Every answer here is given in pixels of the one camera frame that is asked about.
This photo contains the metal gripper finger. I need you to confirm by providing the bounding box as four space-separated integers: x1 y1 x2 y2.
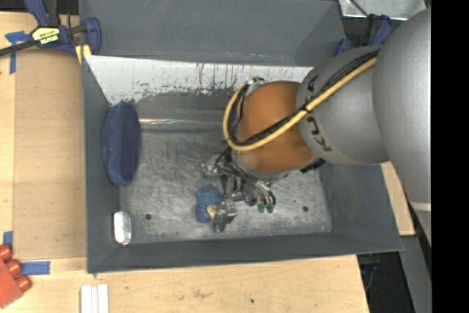
213 207 226 234
223 201 239 225

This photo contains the blue knitted toy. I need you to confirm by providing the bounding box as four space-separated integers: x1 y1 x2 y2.
194 184 225 224

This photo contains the dark blue oval disc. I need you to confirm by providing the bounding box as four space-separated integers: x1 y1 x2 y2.
101 100 143 188

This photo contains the grey metal bin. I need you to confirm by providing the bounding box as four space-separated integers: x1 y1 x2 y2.
77 0 405 274

